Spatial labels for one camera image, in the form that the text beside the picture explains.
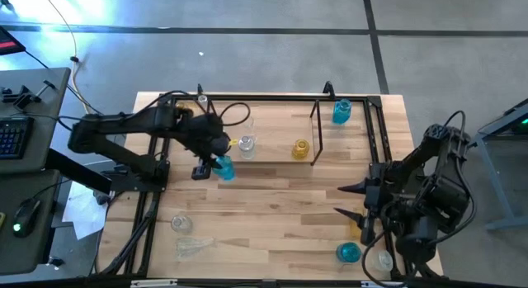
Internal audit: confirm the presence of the black support beam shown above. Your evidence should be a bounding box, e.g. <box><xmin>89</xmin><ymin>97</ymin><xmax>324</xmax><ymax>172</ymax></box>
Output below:
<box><xmin>44</xmin><ymin>149</ymin><xmax>113</xmax><ymax>195</ymax></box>

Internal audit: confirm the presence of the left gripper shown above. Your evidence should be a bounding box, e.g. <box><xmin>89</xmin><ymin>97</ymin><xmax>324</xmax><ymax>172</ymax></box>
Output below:
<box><xmin>182</xmin><ymin>113</ymin><xmax>233</xmax><ymax>171</ymax></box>

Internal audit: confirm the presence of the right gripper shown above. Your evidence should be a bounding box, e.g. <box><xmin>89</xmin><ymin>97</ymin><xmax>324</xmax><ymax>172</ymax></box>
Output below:
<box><xmin>332</xmin><ymin>173</ymin><xmax>391</xmax><ymax>232</ymax></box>

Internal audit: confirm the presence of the white paper sheet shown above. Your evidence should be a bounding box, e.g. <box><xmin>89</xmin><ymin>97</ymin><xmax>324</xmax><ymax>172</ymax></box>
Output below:
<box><xmin>61</xmin><ymin>181</ymin><xmax>110</xmax><ymax>241</ymax></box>

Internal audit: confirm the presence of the teal hobnail glass vase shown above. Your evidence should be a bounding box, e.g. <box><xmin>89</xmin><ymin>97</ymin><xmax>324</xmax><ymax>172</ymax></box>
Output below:
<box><xmin>332</xmin><ymin>97</ymin><xmax>353</xmax><ymax>125</ymax></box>

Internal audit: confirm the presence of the wooden shelf black metal frame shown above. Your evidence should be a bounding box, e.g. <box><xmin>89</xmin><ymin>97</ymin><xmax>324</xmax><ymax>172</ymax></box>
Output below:
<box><xmin>201</xmin><ymin>97</ymin><xmax>324</xmax><ymax>168</ymax></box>

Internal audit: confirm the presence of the yellow power cable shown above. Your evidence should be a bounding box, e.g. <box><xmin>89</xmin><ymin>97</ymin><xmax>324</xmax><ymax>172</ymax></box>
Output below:
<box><xmin>40</xmin><ymin>0</ymin><xmax>104</xmax><ymax>116</ymax></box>

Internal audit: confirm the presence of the blue-grey metal table frame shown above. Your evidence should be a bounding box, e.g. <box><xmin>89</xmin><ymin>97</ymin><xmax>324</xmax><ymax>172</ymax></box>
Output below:
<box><xmin>453</xmin><ymin>97</ymin><xmax>528</xmax><ymax>232</ymax></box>

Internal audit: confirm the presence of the grey caster wheel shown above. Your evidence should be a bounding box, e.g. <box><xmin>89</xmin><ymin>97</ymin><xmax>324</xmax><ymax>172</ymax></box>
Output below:
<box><xmin>93</xmin><ymin>188</ymin><xmax>111</xmax><ymax>205</ymax></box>

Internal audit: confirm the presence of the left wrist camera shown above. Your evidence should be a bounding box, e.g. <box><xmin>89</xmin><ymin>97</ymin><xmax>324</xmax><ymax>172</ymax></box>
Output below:
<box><xmin>191</xmin><ymin>163</ymin><xmax>210</xmax><ymax>182</ymax></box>

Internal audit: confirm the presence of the yellow square hobnail vase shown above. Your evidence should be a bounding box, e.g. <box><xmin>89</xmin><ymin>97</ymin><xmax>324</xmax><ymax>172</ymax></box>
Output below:
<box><xmin>348</xmin><ymin>215</ymin><xmax>366</xmax><ymax>239</ymax></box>

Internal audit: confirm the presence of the teal embossed glass vase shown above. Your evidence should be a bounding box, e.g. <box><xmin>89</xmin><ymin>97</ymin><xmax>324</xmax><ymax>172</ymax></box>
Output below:
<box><xmin>212</xmin><ymin>154</ymin><xmax>237</xmax><ymax>182</ymax></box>

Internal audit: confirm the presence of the dark grey desk surface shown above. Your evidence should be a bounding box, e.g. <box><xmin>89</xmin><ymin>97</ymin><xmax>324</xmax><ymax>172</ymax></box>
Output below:
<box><xmin>0</xmin><ymin>168</ymin><xmax>63</xmax><ymax>276</ymax></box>

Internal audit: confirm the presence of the black screen device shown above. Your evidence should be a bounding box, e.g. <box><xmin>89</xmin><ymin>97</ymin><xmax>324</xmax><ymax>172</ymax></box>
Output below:
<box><xmin>0</xmin><ymin>26</ymin><xmax>27</xmax><ymax>57</ymax></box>

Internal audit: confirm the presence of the clear ribbed glass vase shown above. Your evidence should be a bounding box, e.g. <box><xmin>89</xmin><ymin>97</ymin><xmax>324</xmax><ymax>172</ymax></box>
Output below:
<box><xmin>238</xmin><ymin>135</ymin><xmax>257</xmax><ymax>160</ymax></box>

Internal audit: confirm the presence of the teal round glass vase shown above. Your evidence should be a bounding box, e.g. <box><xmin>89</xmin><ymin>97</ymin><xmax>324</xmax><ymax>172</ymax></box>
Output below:
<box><xmin>336</xmin><ymin>241</ymin><xmax>363</xmax><ymax>264</ymax></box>

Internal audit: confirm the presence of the black computer mouse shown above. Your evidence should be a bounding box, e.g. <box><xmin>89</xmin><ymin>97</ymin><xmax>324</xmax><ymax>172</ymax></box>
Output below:
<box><xmin>11</xmin><ymin>196</ymin><xmax>43</xmax><ymax>238</ymax></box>

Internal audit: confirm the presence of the yellow ribbed wide-mouth vase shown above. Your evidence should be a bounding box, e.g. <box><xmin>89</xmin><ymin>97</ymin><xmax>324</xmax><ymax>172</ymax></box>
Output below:
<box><xmin>291</xmin><ymin>138</ymin><xmax>311</xmax><ymax>160</ymax></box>

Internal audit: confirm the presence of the clear round glass vase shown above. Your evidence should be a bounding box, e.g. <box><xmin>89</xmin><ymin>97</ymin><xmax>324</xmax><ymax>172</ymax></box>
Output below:
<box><xmin>170</xmin><ymin>215</ymin><xmax>194</xmax><ymax>235</ymax></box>
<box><xmin>372</xmin><ymin>249</ymin><xmax>394</xmax><ymax>272</ymax></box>

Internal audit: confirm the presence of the white metal bracket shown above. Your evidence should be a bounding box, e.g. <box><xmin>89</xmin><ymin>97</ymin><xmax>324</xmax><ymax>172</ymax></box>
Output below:
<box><xmin>130</xmin><ymin>279</ymin><xmax>178</xmax><ymax>288</ymax></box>
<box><xmin>361</xmin><ymin>281</ymin><xmax>408</xmax><ymax>288</ymax></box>

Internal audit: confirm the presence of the black aluminium table frame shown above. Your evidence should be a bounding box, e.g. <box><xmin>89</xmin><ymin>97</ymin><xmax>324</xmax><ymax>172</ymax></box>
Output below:
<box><xmin>88</xmin><ymin>92</ymin><xmax>446</xmax><ymax>288</ymax></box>

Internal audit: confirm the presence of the black clamp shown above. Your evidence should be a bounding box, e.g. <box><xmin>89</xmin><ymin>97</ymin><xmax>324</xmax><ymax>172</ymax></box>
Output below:
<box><xmin>0</xmin><ymin>79</ymin><xmax>58</xmax><ymax>110</ymax></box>

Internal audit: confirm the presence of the black keyboard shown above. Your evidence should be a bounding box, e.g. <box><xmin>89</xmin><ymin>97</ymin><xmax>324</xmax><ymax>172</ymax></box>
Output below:
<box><xmin>0</xmin><ymin>116</ymin><xmax>35</xmax><ymax>160</ymax></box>

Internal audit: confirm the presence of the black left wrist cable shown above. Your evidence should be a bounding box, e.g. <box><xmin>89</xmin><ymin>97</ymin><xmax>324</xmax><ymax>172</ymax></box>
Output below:
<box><xmin>135</xmin><ymin>89</ymin><xmax>252</xmax><ymax>127</ymax></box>

